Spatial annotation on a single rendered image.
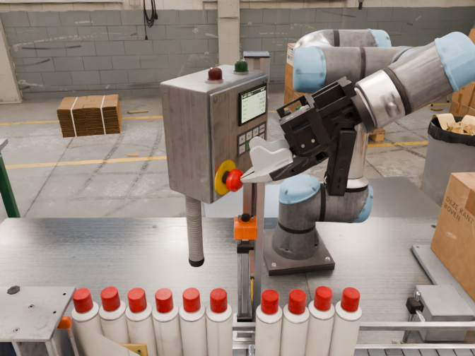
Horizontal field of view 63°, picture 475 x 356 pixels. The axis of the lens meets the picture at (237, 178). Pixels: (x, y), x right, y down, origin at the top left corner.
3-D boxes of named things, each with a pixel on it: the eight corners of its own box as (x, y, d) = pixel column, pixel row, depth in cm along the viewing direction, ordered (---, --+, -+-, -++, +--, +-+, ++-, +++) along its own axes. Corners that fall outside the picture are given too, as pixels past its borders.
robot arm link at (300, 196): (277, 208, 126) (278, 170, 119) (319, 209, 125) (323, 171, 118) (277, 229, 115) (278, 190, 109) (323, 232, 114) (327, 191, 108)
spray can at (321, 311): (302, 372, 82) (310, 300, 72) (301, 351, 86) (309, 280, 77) (327, 375, 81) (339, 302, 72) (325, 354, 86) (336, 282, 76)
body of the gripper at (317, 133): (271, 111, 61) (343, 71, 58) (295, 155, 64) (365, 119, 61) (276, 128, 54) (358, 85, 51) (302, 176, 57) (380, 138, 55)
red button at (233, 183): (218, 171, 62) (233, 176, 60) (232, 162, 65) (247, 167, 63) (218, 191, 64) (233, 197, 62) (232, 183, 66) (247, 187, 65)
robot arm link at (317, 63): (288, 29, 105) (296, 34, 60) (329, 29, 104) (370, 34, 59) (286, 73, 109) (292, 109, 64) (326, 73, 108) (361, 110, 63)
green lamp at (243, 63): (230, 73, 65) (230, 59, 63) (239, 71, 66) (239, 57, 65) (243, 75, 63) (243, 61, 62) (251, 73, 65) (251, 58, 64)
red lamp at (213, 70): (203, 82, 59) (202, 67, 58) (213, 79, 61) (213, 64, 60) (216, 85, 58) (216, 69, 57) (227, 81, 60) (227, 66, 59)
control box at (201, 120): (168, 190, 68) (157, 82, 60) (225, 157, 81) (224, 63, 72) (213, 207, 63) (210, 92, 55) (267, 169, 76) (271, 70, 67)
